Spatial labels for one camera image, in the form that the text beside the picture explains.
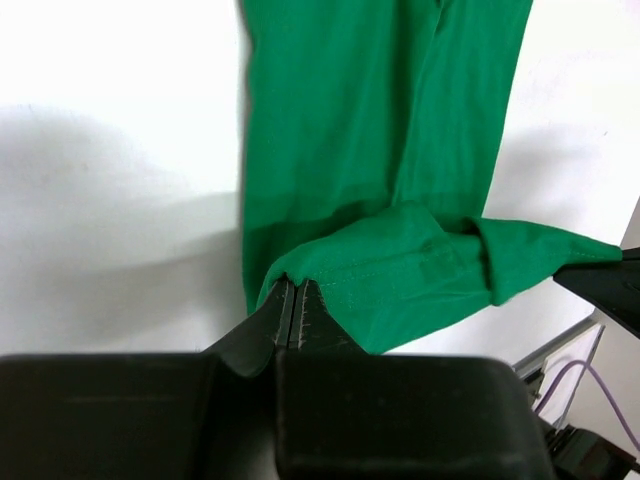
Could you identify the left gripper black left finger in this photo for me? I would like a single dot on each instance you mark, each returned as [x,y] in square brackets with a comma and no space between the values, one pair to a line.
[137,415]

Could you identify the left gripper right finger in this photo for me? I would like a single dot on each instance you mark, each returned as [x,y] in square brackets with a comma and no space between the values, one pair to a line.
[342,413]

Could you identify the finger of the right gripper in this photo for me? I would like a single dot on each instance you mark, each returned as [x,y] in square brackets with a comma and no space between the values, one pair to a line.
[612,288]

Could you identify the green t shirt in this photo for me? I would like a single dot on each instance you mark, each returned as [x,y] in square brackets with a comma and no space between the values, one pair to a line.
[372,140]

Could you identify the aluminium rail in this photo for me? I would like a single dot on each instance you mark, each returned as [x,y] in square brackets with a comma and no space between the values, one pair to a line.
[538,369]

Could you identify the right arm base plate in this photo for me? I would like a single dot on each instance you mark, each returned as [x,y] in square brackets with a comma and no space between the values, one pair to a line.
[580,454]

